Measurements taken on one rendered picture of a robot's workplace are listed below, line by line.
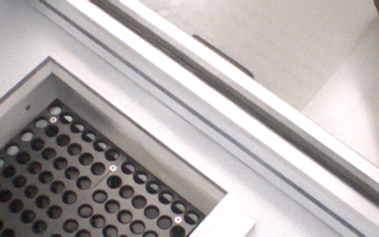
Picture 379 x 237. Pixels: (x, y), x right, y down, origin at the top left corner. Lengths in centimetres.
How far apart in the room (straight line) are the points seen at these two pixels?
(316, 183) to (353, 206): 3
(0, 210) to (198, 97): 20
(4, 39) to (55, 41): 5
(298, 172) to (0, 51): 28
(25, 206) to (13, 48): 14
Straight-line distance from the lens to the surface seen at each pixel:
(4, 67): 65
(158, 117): 61
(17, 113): 70
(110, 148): 65
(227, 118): 56
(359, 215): 54
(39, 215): 63
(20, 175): 64
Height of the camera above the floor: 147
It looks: 60 degrees down
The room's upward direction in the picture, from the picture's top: 4 degrees clockwise
